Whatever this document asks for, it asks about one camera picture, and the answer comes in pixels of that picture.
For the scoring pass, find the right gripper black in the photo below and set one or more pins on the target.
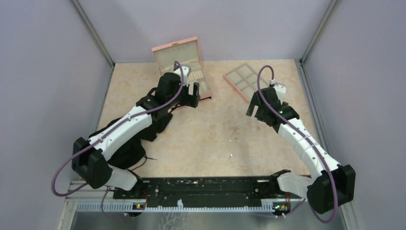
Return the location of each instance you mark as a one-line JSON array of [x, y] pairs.
[[254, 102]]

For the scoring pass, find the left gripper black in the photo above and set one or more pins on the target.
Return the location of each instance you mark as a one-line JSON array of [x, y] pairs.
[[191, 99]]

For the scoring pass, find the pink divided tray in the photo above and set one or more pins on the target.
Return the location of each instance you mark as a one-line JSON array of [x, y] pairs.
[[243, 80]]

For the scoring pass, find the pink jewelry box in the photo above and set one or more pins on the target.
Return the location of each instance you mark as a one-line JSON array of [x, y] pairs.
[[186, 52]]

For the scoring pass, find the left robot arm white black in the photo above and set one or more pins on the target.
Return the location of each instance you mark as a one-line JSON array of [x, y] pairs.
[[105, 157]]

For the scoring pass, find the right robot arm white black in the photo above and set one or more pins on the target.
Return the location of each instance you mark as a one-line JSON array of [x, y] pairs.
[[329, 181]]

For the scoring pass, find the black cloth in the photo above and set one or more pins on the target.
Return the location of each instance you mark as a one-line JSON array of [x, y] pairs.
[[132, 151]]

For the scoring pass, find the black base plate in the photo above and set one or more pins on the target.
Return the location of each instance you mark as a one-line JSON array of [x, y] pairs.
[[204, 192]]

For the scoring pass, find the white slotted cable duct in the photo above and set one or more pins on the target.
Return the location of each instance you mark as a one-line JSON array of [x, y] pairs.
[[132, 207]]

